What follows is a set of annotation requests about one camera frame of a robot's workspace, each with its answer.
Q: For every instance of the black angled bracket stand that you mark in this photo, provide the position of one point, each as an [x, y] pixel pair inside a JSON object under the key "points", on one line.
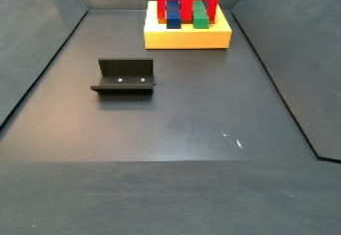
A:
{"points": [[125, 76]]}

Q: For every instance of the blue long block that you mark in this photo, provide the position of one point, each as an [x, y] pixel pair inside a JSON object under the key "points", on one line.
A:
{"points": [[173, 15]]}

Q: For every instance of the yellow wooden board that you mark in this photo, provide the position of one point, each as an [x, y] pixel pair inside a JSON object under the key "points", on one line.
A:
{"points": [[185, 38]]}

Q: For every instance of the red E-shaped block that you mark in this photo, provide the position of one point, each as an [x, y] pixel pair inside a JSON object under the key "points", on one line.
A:
{"points": [[188, 0]]}

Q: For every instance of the green long block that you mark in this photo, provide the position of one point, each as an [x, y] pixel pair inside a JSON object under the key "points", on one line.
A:
{"points": [[200, 16]]}

